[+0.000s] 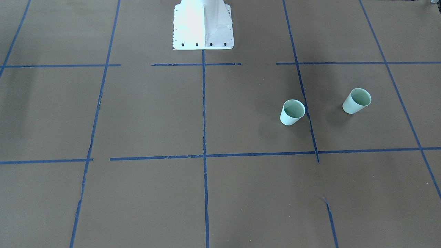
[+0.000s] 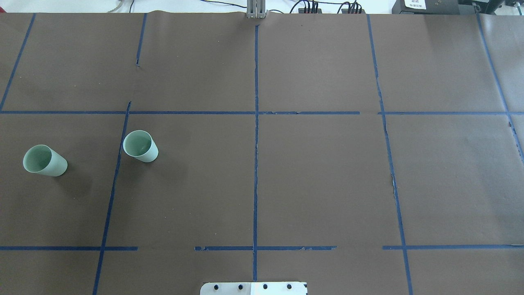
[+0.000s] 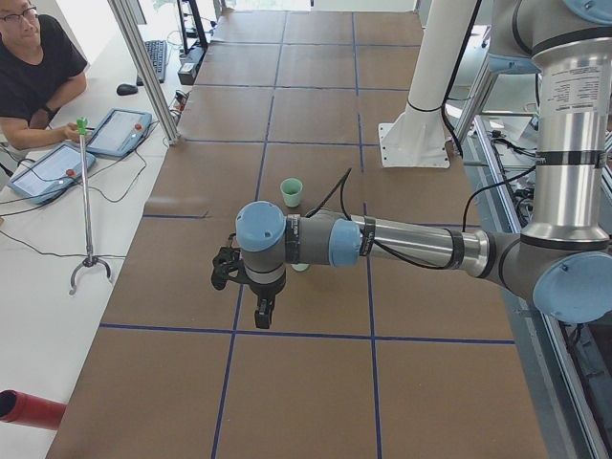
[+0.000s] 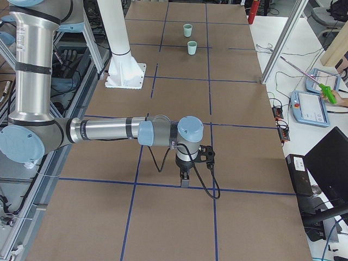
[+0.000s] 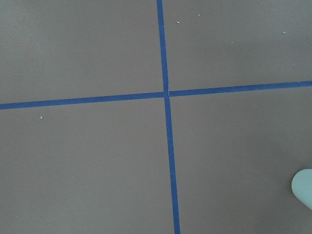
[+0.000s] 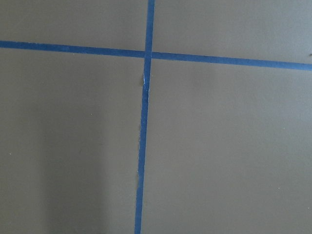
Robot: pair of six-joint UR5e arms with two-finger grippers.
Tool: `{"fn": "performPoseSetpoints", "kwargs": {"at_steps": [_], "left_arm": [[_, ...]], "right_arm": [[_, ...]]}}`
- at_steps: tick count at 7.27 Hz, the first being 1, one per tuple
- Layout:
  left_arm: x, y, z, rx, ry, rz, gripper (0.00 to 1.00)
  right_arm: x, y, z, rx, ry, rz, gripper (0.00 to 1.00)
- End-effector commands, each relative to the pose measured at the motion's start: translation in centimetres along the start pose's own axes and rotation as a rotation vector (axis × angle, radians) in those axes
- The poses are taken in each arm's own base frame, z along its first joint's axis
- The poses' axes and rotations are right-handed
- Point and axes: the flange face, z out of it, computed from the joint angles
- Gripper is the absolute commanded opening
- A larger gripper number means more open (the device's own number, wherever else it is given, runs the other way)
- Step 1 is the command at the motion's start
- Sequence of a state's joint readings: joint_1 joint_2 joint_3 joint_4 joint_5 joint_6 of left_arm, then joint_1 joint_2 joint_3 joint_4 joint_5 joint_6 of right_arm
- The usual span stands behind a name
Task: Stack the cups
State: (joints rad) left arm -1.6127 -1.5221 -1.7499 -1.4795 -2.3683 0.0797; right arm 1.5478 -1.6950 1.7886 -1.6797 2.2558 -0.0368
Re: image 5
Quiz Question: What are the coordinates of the mint green cup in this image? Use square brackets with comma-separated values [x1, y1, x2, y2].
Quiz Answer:
[291, 169, 312, 210]

